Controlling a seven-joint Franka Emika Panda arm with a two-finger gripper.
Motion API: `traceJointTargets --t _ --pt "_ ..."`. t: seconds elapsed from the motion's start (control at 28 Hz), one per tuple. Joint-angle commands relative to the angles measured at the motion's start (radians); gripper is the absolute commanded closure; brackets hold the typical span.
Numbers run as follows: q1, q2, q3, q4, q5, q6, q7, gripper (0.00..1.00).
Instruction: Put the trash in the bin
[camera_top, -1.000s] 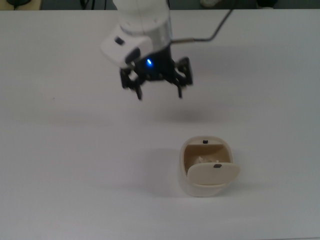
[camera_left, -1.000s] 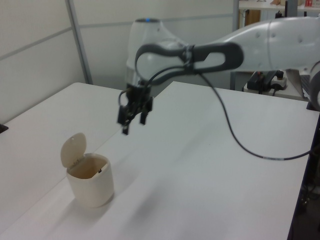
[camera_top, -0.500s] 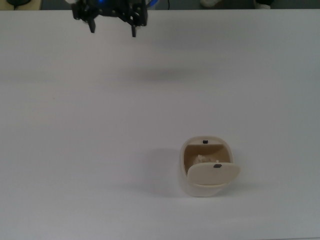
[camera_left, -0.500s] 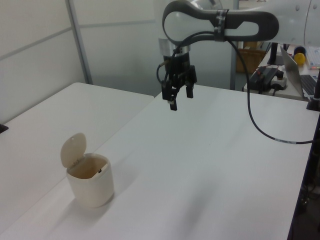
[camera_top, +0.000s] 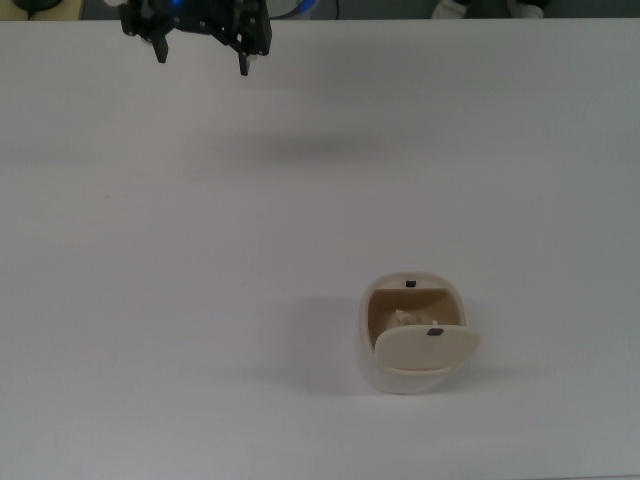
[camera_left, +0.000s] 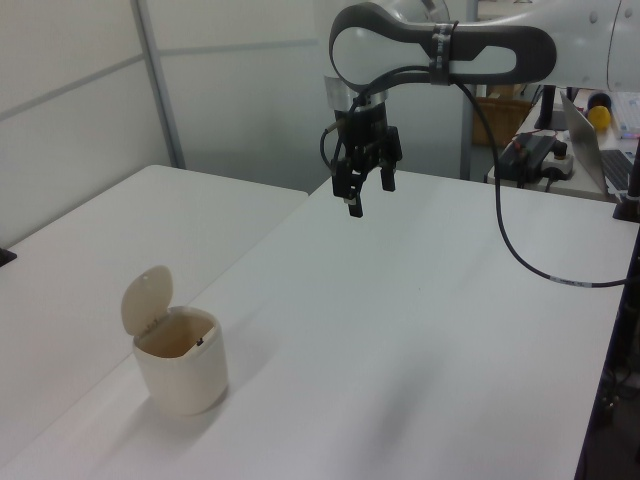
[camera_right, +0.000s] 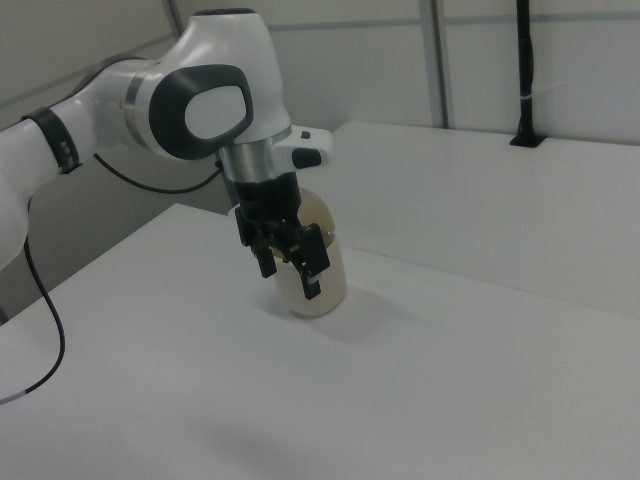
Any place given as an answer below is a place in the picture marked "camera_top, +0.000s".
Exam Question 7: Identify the black round object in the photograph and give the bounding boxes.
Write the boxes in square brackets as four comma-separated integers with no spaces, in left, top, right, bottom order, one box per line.
[13,0,64,15]

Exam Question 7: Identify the white paper trash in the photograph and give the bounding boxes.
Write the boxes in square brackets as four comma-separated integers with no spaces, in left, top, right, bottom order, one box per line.
[392,308,427,329]

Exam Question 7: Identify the small white lidded bin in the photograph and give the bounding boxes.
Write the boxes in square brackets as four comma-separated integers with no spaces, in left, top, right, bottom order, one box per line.
[357,271,484,396]

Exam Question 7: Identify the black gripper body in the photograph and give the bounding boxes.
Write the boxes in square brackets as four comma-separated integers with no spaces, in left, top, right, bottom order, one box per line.
[126,0,269,34]

